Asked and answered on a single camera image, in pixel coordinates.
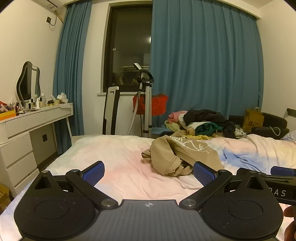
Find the garment steamer on stand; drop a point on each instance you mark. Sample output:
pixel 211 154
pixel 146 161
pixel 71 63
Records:
pixel 146 104

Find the pastel tie-dye duvet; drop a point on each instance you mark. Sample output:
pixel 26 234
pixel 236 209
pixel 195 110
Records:
pixel 120 157

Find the white vanity desk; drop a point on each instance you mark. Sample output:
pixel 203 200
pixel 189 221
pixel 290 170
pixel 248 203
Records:
pixel 34 120

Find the cardboard box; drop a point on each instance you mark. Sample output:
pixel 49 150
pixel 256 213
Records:
pixel 4 197

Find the red cloth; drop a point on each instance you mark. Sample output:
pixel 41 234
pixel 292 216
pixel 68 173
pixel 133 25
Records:
pixel 157 104

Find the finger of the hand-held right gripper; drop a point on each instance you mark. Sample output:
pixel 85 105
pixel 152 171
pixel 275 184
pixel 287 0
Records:
pixel 283 171

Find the wide blue curtain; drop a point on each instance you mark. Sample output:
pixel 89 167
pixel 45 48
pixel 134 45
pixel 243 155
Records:
pixel 208 64

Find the pile of mixed clothes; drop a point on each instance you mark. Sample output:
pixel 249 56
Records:
pixel 203 122

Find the tissue box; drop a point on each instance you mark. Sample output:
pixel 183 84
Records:
pixel 62 98

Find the white air conditioner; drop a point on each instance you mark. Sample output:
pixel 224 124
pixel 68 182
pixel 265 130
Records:
pixel 52 3

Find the dark window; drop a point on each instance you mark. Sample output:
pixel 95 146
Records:
pixel 129 46

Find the group of cosmetic bottles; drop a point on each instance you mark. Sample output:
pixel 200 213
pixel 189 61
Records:
pixel 38 102

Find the white and black chair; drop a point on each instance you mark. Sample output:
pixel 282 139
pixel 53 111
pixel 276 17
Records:
pixel 111 109

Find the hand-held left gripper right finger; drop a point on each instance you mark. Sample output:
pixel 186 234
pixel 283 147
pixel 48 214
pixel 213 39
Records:
pixel 203 173

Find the yellow paper bag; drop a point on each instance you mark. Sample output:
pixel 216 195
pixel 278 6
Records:
pixel 253 118

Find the narrow blue curtain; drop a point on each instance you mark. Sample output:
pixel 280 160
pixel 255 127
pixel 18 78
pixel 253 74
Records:
pixel 69 81

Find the wavy black-framed mirror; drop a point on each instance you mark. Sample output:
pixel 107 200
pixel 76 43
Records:
pixel 27 83

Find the orange box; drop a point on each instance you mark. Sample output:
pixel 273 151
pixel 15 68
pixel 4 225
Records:
pixel 7 115

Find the beige t-shirt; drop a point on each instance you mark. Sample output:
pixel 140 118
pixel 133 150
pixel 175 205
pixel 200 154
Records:
pixel 166 153

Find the person's right hand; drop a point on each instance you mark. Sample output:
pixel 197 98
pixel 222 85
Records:
pixel 291 222

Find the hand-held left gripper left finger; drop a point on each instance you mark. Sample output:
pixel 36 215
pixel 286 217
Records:
pixel 93 172

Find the blue cloth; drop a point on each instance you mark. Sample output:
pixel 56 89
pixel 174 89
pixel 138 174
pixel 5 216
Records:
pixel 157 130

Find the light blue pillow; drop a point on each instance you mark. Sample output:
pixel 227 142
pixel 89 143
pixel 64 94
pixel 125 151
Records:
pixel 290 135

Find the black wall socket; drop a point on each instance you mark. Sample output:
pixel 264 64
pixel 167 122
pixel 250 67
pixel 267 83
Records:
pixel 49 19

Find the black sofa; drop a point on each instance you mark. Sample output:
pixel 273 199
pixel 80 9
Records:
pixel 275 120

